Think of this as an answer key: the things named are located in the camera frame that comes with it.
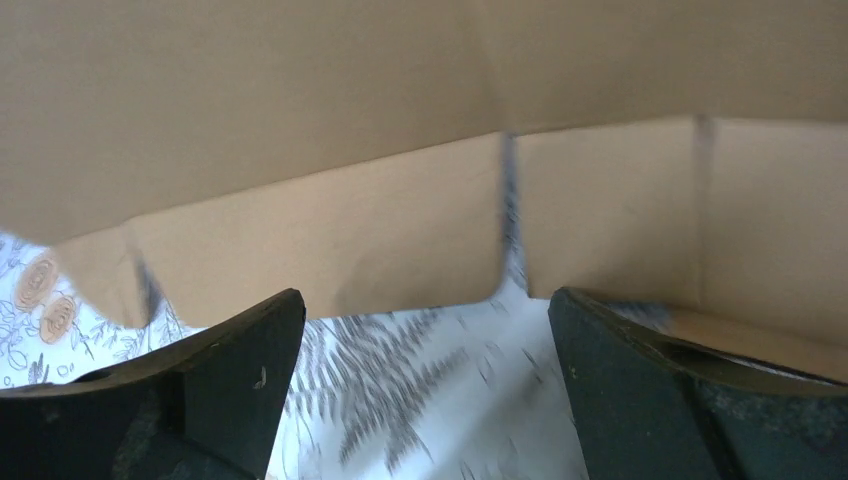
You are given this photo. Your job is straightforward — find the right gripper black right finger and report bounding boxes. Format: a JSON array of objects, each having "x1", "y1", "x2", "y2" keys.
[{"x1": 548, "y1": 288, "x2": 847, "y2": 479}]

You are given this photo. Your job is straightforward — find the floral patterned table mat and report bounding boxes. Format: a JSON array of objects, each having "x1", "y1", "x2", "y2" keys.
[{"x1": 1, "y1": 234, "x2": 587, "y2": 479}]

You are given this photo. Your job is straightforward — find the cardboard box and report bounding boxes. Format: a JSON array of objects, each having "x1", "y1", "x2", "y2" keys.
[{"x1": 1, "y1": 1, "x2": 847, "y2": 381}]

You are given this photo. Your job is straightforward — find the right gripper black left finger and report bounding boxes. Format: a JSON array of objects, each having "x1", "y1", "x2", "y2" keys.
[{"x1": 1, "y1": 289, "x2": 306, "y2": 479}]

